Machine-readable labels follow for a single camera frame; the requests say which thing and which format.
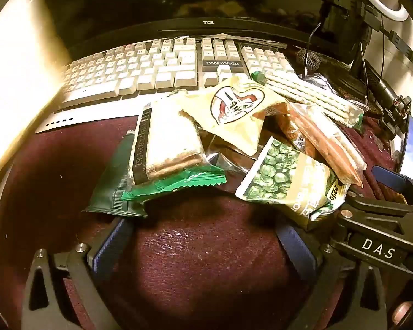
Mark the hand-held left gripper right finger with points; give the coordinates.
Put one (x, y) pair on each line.
(296, 251)

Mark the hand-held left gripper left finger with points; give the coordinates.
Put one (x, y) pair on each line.
(110, 244)

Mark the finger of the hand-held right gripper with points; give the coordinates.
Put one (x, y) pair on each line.
(389, 177)
(371, 209)

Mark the dark green snack packet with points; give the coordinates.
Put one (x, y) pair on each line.
(113, 178)

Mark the orange stick biscuit packet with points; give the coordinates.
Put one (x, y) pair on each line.
(330, 144)

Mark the green pea snack packet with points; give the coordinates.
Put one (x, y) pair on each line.
(282, 172)

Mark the white stick biscuit packet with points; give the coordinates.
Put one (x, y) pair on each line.
(309, 92)

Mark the clear wafer biscuit packet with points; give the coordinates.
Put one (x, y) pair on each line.
(172, 137)

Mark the cream packet with red print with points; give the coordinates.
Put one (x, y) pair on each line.
(234, 106)

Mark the person's right hand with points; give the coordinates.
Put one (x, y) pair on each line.
(401, 314)

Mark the black cylindrical device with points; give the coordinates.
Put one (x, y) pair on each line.
(382, 89)

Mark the dark red table cloth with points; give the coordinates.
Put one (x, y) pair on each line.
(199, 247)

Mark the mesh head microphone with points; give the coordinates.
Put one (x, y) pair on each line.
(309, 61)

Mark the white computer keyboard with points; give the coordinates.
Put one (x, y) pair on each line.
(141, 68)

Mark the phone holder clamp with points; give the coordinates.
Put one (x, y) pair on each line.
(340, 0)

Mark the black computer monitor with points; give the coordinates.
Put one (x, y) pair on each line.
(158, 0)

